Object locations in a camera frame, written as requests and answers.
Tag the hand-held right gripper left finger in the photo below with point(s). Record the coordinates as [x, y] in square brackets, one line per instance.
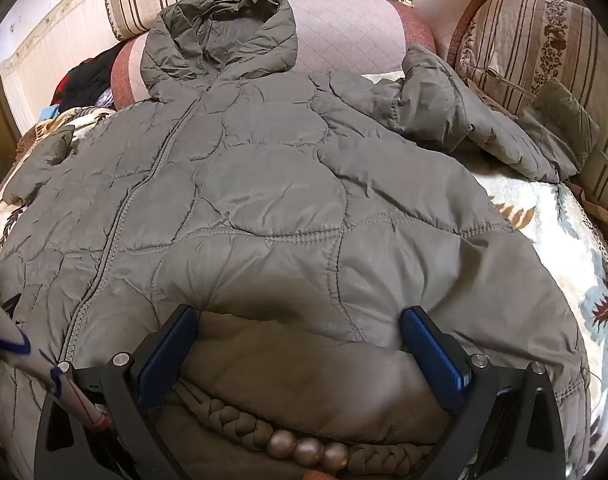
[166, 356]

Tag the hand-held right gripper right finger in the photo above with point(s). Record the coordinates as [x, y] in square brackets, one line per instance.
[433, 360]

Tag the grey-green quilted hooded jacket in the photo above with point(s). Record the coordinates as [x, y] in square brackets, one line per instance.
[264, 185]

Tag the pile of dark clothes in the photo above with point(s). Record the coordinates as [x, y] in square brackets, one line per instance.
[89, 77]

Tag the cream leaf-print blanket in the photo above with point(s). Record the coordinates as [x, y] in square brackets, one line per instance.
[548, 230]

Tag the pink quilted bolster cushion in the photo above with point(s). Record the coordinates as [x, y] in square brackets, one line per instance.
[344, 30]

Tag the pink sofa armrest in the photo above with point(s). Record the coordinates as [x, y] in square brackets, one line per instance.
[443, 10]

